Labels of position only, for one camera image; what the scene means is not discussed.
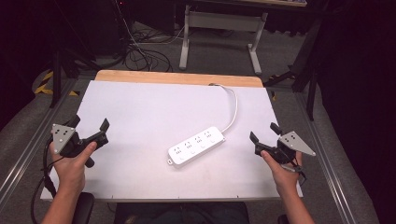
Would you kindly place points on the person's lap in dark clothing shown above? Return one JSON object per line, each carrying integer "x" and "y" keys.
{"x": 180, "y": 214}

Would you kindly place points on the white metal desk frame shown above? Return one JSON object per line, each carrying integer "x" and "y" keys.
{"x": 222, "y": 21}

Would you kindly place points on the white table cover sheet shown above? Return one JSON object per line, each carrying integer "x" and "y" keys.
{"x": 155, "y": 124}

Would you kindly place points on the white power strip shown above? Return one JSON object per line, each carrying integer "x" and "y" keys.
{"x": 196, "y": 145}

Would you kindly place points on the aluminium frame rail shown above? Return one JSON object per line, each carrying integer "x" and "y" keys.
{"x": 327, "y": 161}
{"x": 34, "y": 146}

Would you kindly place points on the black chair armrest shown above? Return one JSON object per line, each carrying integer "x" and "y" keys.
{"x": 84, "y": 207}

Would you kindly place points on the black metal stand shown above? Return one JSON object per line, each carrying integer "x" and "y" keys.
{"x": 311, "y": 77}
{"x": 56, "y": 74}

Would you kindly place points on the yellow black floor tape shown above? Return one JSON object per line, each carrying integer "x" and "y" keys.
{"x": 46, "y": 83}

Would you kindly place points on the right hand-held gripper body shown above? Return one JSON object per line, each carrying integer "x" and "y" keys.
{"x": 292, "y": 143}

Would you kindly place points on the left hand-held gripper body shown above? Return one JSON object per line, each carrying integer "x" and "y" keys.
{"x": 63, "y": 137}

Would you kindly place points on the person's left hand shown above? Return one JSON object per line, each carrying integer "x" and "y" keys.
{"x": 71, "y": 171}

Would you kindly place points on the person's right hand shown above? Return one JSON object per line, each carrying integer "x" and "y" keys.
{"x": 281, "y": 174}

